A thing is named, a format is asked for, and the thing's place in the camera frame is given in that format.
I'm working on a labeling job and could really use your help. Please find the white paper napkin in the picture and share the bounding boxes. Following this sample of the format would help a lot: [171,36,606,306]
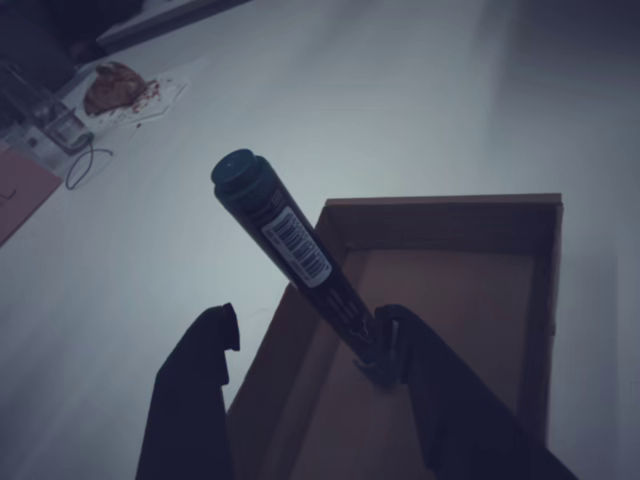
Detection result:
[64,54,195,136]

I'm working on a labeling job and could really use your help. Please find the clear plastic container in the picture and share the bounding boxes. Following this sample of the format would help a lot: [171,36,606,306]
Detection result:
[29,97,94,154]

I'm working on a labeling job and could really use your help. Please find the brown cardboard box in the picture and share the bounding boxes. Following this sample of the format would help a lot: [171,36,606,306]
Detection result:
[224,193,566,480]

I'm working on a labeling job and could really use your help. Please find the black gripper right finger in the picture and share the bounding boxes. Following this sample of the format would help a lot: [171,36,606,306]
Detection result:
[374,303,579,480]

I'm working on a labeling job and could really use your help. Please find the brown pastry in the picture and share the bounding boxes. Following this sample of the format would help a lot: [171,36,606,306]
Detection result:
[82,60,147,117]

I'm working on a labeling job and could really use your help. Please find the pink paper sheet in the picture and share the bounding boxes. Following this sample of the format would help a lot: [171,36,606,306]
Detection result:
[0,149,64,247]

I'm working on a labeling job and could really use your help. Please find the green edding marker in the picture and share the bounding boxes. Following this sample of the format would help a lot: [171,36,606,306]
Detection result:
[209,148,386,374]

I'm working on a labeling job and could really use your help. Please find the green wire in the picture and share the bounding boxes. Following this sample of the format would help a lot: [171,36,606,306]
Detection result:
[64,132,114,190]

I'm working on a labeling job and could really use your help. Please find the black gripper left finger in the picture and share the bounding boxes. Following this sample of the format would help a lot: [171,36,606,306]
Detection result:
[134,301,242,480]

